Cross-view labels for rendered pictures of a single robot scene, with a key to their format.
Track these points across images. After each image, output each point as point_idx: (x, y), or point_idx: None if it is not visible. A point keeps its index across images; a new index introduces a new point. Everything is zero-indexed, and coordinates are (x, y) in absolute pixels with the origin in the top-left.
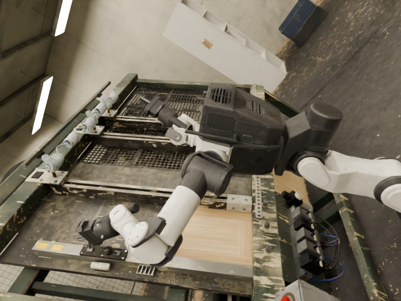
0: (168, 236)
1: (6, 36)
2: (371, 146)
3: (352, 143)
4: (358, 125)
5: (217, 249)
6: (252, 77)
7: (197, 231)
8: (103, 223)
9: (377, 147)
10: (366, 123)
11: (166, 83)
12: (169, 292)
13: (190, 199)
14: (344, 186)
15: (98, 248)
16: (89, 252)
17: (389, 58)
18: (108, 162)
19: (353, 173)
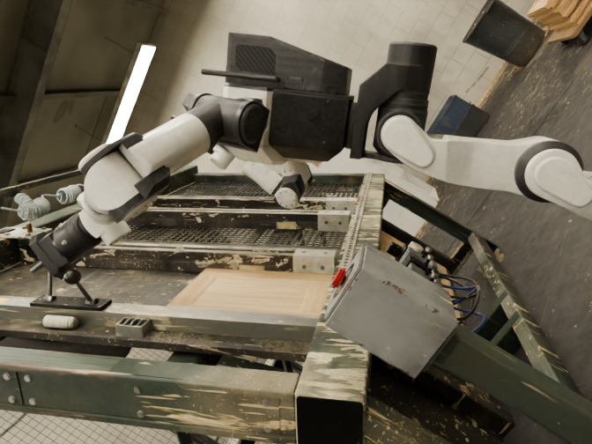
0: (142, 153)
1: (33, 159)
2: (562, 239)
3: (534, 246)
4: (540, 219)
5: (264, 307)
6: (385, 208)
7: (236, 291)
8: (69, 219)
9: (571, 237)
10: (551, 213)
11: (238, 175)
12: (167, 360)
13: (188, 123)
14: (463, 170)
15: (63, 298)
16: (46, 301)
17: (574, 127)
18: (122, 238)
19: (472, 144)
